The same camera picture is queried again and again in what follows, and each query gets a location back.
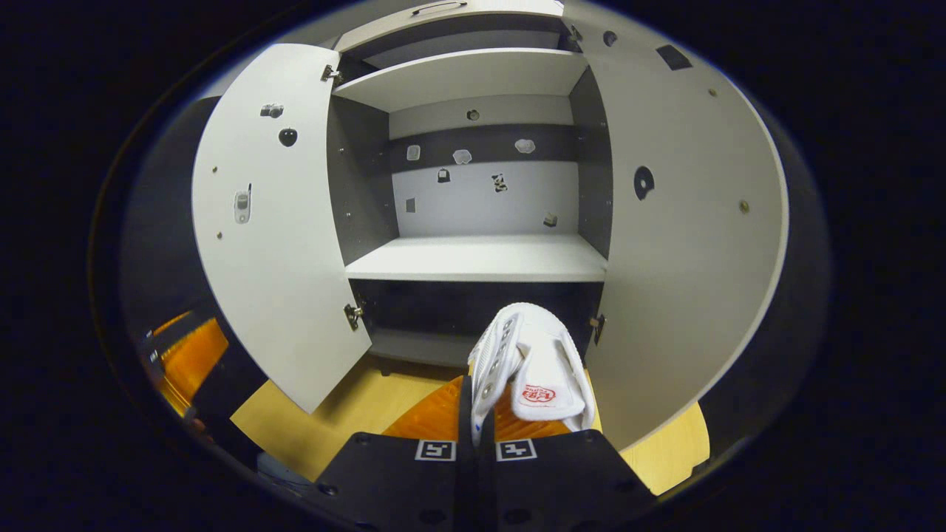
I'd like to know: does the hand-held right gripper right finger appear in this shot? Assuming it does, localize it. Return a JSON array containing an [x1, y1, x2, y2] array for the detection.
[[479, 369, 657, 532]]

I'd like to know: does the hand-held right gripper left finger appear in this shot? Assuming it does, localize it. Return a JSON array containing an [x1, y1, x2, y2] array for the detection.
[[314, 375, 480, 532]]

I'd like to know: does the white cabinet door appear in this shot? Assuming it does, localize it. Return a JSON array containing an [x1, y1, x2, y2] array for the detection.
[[192, 43, 372, 415], [562, 0, 790, 451]]

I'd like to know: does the white shoe cabinet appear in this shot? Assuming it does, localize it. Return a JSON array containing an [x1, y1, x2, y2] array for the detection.
[[325, 0, 614, 370]]

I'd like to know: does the white cabinet drawer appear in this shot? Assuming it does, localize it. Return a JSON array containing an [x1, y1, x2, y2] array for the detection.
[[336, 0, 566, 52]]

